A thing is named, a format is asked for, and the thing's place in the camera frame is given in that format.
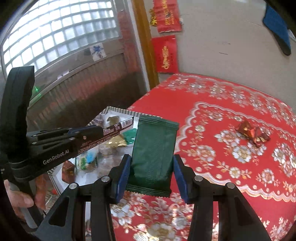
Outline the blue white snack packet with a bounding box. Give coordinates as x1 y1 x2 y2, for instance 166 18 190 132
86 149 98 164

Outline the lower red wall banner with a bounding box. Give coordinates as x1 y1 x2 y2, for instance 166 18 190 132
152 35 179 74

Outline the red floral tablecloth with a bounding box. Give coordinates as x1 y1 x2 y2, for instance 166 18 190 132
108 72 296 241

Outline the striped white cardboard box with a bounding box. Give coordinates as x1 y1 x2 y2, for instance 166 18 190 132
47 105 160 241

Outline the gold foil snack packet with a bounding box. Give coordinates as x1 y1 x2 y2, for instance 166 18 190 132
105 115 127 148

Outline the green peanut snack bag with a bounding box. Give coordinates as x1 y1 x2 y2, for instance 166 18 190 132
77 157 96 172

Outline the dark green snack packet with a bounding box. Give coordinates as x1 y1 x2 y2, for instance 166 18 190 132
126 115 179 197

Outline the black long snack bar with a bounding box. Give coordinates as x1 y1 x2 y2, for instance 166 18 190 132
78 117 134 154

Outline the blue hanging cloth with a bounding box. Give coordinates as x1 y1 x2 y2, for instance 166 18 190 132
262 4 291 56

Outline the glass block window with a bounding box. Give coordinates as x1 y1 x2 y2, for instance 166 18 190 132
1 1 119 74

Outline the person's left hand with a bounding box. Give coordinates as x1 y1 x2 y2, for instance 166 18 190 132
4 174 47 221

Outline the red gold snack packet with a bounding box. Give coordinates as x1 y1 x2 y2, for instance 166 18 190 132
62 160 75 184

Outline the blue flower sticker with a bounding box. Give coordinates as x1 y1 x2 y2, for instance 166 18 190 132
89 43 107 62

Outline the green lidded plastic container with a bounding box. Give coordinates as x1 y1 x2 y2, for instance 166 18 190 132
122 128 137 145

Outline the bag of red dates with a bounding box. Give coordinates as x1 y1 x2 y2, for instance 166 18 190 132
89 113 109 128

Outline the upper red wall banner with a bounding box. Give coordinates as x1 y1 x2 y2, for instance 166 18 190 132
152 0 182 33

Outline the clear bag of nuts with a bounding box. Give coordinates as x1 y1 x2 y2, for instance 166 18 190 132
97 146 133 178

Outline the wooden door frame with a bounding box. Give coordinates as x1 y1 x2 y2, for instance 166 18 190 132
132 1 159 90

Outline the red wall banner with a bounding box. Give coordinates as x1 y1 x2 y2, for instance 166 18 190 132
152 35 179 74
152 0 182 33

